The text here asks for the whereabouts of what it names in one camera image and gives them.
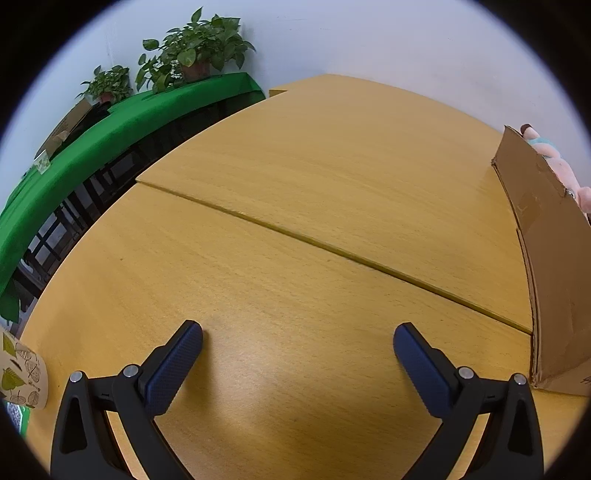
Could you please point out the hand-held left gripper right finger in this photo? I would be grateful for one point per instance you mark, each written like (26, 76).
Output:
(422, 369)

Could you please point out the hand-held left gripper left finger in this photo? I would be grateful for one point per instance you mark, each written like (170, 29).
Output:
(173, 369)

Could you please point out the brown cardboard box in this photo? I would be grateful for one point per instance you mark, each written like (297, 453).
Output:
(549, 258)

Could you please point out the pink pig plush teal dress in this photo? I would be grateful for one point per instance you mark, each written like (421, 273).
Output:
(565, 170)

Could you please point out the wooden desktop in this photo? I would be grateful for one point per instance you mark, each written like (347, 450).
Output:
(295, 207)

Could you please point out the leaf print paper cup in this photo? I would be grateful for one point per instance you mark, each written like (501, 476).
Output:
(23, 369)

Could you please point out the green patterned packet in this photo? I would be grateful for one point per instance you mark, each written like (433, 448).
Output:
(18, 415)

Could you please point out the black chairs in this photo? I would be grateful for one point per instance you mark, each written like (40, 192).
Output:
(92, 189)

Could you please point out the small leaf print cup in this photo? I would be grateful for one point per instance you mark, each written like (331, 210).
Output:
(42, 163)

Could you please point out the small cardboard box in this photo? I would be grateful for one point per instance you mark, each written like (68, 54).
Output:
(69, 124)

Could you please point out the small potted green plant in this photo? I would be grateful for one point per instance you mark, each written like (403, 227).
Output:
(108, 85)

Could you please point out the large potted green plant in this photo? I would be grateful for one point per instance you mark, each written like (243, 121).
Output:
(198, 44)

